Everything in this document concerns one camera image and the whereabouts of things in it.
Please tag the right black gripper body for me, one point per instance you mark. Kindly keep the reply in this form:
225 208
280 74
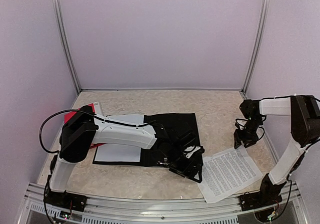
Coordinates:
249 133

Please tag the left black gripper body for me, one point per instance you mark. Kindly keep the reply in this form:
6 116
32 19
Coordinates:
174 158

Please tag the black folder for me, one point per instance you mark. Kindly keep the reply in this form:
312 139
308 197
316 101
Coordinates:
165 119

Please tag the printed text sheet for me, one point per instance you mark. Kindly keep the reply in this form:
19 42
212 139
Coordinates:
226 173

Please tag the red folder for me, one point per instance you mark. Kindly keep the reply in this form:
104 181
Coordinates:
95 107

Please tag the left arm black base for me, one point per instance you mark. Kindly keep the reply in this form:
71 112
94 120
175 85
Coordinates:
65 200

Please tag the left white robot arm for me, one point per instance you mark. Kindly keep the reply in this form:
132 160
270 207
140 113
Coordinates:
85 129

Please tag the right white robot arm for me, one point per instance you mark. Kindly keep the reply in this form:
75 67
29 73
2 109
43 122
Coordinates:
304 114

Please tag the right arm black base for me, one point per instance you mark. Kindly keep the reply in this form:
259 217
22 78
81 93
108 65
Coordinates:
268 194

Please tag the aluminium front rail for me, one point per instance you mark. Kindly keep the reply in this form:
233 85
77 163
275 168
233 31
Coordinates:
180 201

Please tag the right aluminium frame post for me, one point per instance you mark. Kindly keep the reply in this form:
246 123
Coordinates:
256 46

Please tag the aluminium frame post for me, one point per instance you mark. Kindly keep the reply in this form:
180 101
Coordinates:
65 45
256 46

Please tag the left aluminium frame post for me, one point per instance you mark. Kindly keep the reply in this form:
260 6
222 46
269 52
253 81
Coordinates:
65 45

